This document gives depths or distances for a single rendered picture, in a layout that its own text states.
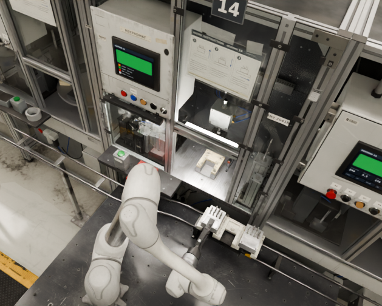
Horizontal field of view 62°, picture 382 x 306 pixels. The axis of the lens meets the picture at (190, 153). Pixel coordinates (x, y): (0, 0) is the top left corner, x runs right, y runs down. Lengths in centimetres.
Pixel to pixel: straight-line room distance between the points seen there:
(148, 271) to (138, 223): 82
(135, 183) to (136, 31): 64
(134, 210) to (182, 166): 93
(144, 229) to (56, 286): 93
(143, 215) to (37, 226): 191
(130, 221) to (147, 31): 77
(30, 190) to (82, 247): 130
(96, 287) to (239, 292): 78
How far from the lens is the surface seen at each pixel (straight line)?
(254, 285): 197
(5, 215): 313
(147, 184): 122
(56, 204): 304
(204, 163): 201
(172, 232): 202
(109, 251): 170
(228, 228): 186
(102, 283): 164
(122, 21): 147
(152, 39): 141
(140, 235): 117
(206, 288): 154
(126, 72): 157
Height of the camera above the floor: 249
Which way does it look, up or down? 49 degrees down
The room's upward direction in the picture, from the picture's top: 8 degrees clockwise
